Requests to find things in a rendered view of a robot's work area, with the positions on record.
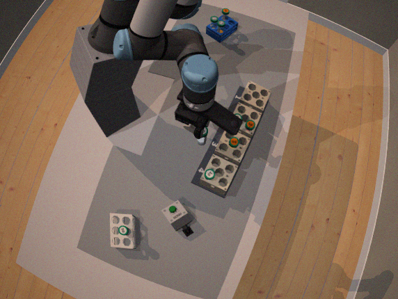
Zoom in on blue tube rack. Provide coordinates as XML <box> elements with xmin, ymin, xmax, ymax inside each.
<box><xmin>206</xmin><ymin>17</ymin><xmax>238</xmax><ymax>43</ymax></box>

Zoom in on beige bucket adapter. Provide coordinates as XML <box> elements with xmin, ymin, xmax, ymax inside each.
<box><xmin>234</xmin><ymin>102</ymin><xmax>262</xmax><ymax>138</ymax></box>
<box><xmin>200</xmin><ymin>154</ymin><xmax>238</xmax><ymax>195</ymax></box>
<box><xmin>239</xmin><ymin>81</ymin><xmax>271</xmax><ymax>113</ymax></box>
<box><xmin>214</xmin><ymin>131</ymin><xmax>251</xmax><ymax>165</ymax></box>

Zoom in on beige tube rack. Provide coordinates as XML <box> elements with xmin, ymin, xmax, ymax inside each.
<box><xmin>110</xmin><ymin>213</ymin><xmax>136</xmax><ymax>249</ymax></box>

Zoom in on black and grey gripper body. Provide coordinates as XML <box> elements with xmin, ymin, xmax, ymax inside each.
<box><xmin>175</xmin><ymin>88</ymin><xmax>212</xmax><ymax>130</ymax></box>

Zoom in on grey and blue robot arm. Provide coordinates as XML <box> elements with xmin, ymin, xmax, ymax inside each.
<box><xmin>88</xmin><ymin>0</ymin><xmax>243</xmax><ymax>136</ymax></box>

